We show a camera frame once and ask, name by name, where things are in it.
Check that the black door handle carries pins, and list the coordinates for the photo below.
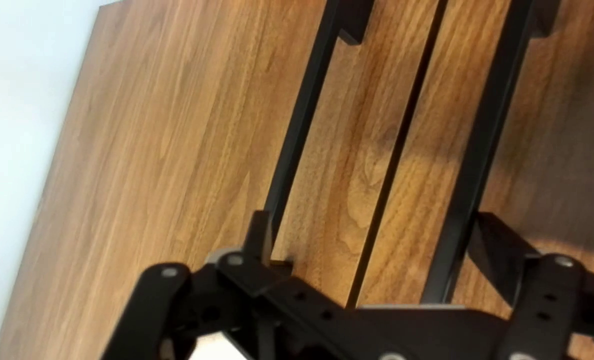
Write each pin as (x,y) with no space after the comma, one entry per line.
(524,21)
(340,21)

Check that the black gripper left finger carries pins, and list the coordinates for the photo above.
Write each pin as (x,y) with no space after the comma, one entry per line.
(264,311)

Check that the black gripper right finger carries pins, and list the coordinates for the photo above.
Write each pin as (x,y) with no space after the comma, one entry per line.
(550,295)

